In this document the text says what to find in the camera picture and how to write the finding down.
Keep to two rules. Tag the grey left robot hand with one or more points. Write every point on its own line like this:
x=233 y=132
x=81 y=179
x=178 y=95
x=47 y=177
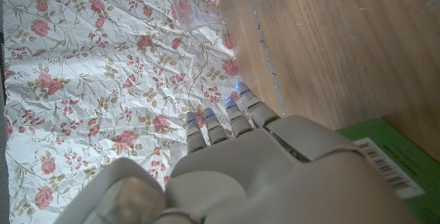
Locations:
x=275 y=176

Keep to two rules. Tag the floral backdrop cloth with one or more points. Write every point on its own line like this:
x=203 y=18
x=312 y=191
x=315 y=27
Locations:
x=86 y=62

